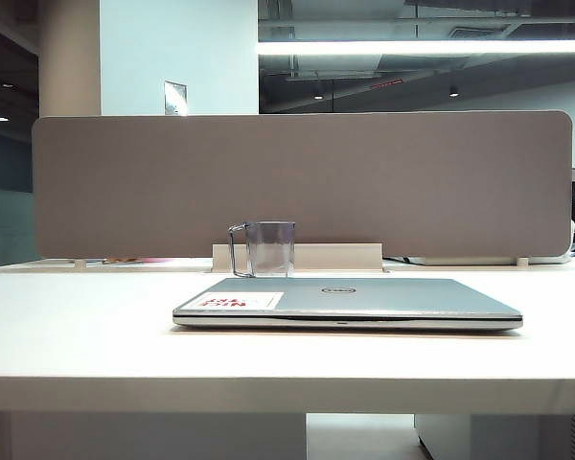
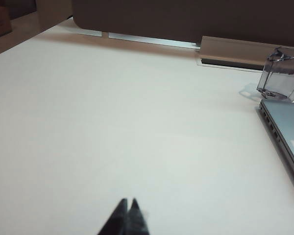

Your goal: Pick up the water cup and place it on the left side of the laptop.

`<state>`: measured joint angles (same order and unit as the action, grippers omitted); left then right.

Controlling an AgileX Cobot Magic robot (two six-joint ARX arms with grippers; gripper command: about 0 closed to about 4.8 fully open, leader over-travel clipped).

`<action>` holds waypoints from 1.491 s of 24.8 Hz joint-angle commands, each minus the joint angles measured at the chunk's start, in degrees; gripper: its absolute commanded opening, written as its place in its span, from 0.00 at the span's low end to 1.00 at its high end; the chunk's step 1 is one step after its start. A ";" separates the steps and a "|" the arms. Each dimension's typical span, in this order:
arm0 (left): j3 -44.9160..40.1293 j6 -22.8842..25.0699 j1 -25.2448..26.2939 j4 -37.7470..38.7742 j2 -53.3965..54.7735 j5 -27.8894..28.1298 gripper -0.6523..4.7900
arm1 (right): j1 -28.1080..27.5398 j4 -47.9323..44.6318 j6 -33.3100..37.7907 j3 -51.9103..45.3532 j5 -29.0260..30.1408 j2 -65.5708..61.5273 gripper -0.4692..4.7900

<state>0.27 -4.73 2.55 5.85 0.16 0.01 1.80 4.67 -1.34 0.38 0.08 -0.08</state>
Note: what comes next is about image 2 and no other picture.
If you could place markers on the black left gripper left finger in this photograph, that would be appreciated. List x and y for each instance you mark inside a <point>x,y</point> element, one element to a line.
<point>117,220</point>

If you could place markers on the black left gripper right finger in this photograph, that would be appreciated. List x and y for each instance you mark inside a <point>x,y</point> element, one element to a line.
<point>137,220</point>

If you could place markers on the transparent grey water cup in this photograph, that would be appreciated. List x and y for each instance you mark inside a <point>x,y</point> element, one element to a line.
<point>281,78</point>

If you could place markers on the silver closed laptop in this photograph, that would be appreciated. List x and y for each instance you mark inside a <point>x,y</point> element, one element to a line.
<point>286,122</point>

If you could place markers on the brown desk divider panel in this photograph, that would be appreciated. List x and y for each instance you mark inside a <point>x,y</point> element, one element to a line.
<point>186,17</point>

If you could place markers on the silver divider base rail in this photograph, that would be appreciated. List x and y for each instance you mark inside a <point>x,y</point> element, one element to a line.
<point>156,40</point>
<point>90,33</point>

